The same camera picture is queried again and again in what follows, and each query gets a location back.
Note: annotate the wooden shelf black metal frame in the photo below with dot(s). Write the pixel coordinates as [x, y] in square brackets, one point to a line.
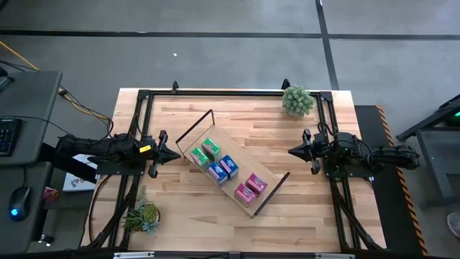
[248, 162]

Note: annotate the black curved bracket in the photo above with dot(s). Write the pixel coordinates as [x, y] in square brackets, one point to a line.
[175, 86]
[285, 84]

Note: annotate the black aluminium table frame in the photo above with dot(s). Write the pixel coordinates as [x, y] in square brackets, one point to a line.
[215, 93]

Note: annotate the spiky green succulent plant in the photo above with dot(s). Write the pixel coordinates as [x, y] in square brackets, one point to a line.
[145, 216]

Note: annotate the chrome desk foot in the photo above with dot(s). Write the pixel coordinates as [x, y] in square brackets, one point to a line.
[45, 238]

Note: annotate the blue Frosted Flakes cereal box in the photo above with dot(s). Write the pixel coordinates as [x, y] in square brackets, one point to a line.
[217, 172]
[229, 165]

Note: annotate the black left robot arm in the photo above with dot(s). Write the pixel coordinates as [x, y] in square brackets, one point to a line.
[108, 147]

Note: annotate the dark grey desk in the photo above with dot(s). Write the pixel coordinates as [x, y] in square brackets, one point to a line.
[21, 237]

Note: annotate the pink Raisin Bran cereal box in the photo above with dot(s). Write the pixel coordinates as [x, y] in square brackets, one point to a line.
[256, 183]
[245, 194]

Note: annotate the black desk device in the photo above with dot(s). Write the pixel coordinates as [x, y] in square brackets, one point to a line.
[4, 81]

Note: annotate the white printed box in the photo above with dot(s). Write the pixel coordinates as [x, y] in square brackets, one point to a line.
[77, 181]

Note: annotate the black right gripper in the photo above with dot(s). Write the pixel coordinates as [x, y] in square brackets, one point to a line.
[320, 149]

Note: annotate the black mat hazard stripe edge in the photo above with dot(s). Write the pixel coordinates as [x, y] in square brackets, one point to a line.
[388, 201]

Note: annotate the pale green plant white pot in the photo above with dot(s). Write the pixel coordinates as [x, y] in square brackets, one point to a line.
[297, 100]

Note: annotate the small red pink object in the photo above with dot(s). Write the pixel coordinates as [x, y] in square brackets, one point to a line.
[51, 194]

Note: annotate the light grey desk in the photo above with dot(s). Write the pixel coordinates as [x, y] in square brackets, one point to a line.
[32, 104]

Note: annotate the black backlit keyboard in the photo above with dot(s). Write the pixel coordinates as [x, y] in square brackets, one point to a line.
[7, 138]

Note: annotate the black support beam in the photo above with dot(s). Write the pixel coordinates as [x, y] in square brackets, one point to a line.
[61, 163]

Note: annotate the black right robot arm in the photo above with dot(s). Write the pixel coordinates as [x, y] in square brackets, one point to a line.
[359, 153]

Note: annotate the black metal stand green light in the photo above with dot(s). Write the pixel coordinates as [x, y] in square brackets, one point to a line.
[451, 113]

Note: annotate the silver metal bracket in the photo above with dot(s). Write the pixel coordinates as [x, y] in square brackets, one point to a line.
[133, 255]
[334, 256]

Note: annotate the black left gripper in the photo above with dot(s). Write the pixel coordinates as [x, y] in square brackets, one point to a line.
[149, 154]

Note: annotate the black computer mouse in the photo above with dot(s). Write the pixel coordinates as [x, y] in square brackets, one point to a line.
[19, 205]

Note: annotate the green Apple Jacks cereal box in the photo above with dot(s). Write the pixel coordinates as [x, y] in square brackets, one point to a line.
[211, 147]
[198, 156]

